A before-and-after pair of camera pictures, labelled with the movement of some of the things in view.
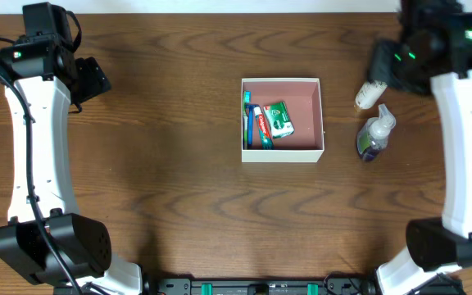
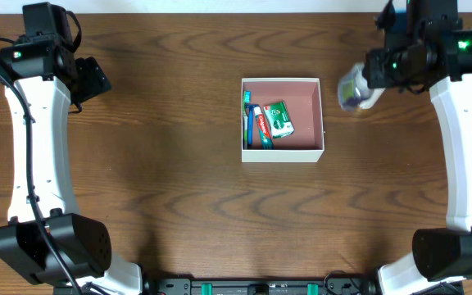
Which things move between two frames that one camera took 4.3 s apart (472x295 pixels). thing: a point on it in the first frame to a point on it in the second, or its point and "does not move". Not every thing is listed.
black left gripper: x=93 y=76 does not move
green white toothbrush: x=247 y=102 does not move
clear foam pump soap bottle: x=373 y=136 to x=352 y=88
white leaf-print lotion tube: x=369 y=93 does not move
